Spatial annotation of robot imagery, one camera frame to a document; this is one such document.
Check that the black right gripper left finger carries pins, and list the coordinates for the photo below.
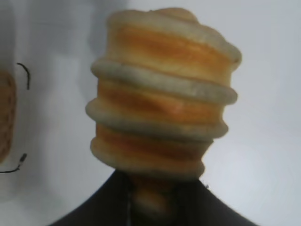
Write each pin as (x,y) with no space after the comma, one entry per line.
(103,207)

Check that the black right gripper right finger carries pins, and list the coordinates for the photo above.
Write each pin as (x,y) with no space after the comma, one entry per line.
(207,209)

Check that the long striped bread loaf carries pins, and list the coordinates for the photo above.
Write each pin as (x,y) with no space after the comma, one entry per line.
(162,94)

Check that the brown woven wicker basket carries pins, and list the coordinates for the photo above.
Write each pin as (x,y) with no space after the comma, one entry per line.
(7,117)

